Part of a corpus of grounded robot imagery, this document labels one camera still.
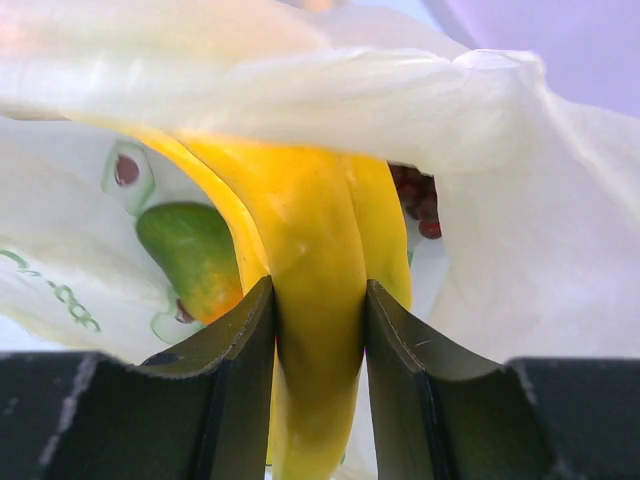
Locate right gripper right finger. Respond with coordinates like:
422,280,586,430
366,281,639,479

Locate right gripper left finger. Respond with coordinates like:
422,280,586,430
1,278,274,479

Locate green orange fake mango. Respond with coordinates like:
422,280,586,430
136,201,243,325

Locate pale yellow plastic bag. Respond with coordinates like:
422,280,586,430
1,1,639,366

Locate yellow fake banana bunch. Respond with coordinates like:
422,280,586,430
100,120,412,479

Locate dark red fake grapes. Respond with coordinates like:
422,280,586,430
388,163,442,240

